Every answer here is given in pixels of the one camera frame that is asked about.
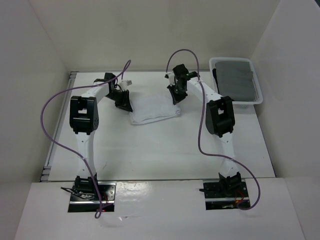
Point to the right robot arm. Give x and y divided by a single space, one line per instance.
217 116

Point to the grey skirt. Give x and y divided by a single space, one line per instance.
235 79

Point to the white skirt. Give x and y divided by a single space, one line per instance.
152 108

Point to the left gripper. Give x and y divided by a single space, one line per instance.
125 104

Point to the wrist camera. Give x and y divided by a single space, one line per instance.
124 84
171 78

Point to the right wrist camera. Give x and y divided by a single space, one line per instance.
171 78

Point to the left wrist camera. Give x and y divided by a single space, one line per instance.
124 84

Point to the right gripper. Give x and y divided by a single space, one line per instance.
176 99

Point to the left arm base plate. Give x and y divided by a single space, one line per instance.
90 204

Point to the black skirt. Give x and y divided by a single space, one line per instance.
215 82

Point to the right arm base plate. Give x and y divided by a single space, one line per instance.
216 199

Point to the white plastic basket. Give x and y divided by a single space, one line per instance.
258 93

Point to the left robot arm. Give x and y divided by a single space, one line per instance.
84 121

